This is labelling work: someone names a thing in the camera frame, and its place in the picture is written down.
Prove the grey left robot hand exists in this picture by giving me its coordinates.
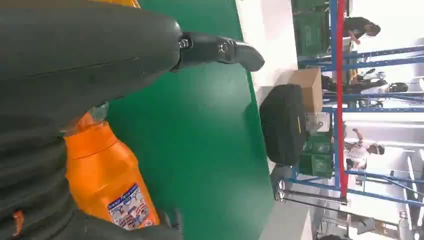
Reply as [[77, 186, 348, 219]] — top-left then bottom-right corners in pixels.
[[0, 0, 266, 142]]

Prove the orange drink bottle with label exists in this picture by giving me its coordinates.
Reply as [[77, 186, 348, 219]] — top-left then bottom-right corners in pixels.
[[88, 0, 141, 9], [63, 102, 161, 232]]

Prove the ribbed grey left arm sleeve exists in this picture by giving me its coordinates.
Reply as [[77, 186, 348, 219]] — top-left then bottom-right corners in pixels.
[[0, 130, 84, 240]]

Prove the green table mat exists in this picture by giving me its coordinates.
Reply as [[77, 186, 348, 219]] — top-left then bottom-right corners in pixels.
[[105, 0, 276, 240]]

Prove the black bag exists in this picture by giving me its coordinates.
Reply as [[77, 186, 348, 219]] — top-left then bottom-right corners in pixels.
[[259, 83, 308, 168]]

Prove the green plastic crate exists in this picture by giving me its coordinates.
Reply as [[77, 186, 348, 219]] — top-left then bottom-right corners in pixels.
[[303, 133, 334, 155], [297, 153, 336, 179], [292, 0, 332, 59]]

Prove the brown cardboard box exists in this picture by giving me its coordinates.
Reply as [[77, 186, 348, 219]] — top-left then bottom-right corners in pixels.
[[287, 67, 324, 114]]

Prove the blue metal shelving rack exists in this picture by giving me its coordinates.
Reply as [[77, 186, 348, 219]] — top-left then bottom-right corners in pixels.
[[284, 0, 424, 209]]

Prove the chrome metal bar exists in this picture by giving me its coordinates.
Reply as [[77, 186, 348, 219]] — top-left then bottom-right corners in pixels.
[[274, 179, 349, 205]]

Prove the person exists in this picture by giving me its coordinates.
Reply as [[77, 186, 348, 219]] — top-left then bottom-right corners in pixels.
[[342, 16, 382, 46], [343, 128, 386, 170]]

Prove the red metal post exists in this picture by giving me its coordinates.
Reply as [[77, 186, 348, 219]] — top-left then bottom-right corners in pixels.
[[335, 0, 349, 200]]

